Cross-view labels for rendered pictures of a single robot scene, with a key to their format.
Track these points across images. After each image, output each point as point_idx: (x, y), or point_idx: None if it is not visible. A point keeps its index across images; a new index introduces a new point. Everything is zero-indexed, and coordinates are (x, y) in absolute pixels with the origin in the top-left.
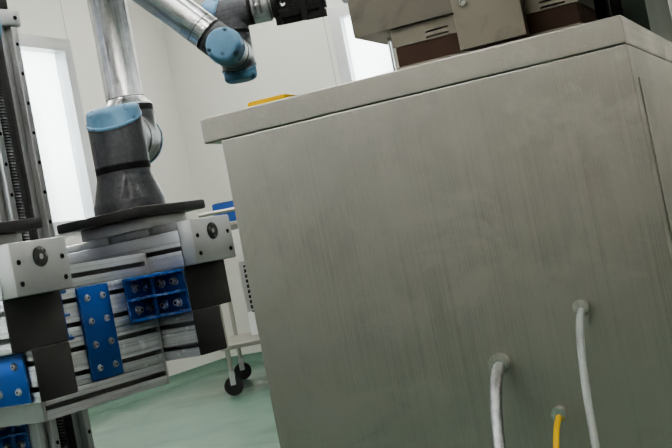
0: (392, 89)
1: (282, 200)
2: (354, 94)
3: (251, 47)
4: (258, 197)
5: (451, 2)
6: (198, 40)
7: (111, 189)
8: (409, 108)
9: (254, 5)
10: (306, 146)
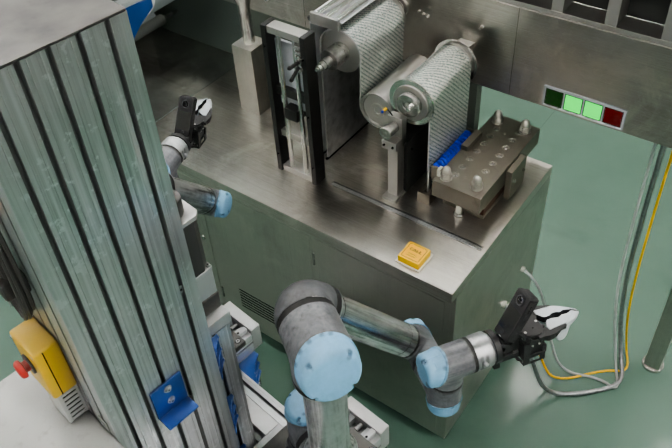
0: (504, 232)
1: (468, 303)
2: (495, 243)
3: None
4: (462, 309)
5: (511, 182)
6: (209, 210)
7: None
8: (506, 236)
9: (185, 156)
10: (479, 275)
